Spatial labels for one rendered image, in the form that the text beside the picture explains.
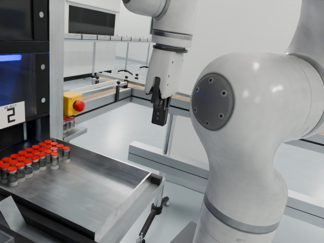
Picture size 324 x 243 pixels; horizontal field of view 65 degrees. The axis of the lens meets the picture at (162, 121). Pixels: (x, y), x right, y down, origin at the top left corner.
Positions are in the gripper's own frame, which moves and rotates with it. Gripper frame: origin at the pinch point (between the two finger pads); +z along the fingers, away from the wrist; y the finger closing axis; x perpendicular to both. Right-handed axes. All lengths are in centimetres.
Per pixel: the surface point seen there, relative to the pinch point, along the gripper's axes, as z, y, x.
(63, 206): 22.1, 14.6, -14.5
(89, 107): 20, -41, -50
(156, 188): 22.4, -4.3, 0.7
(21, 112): 8.4, 4.0, -39.0
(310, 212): 60, -84, 62
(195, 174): 61, -84, -2
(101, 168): 22.2, -3.5, -17.0
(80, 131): 23, -22, -39
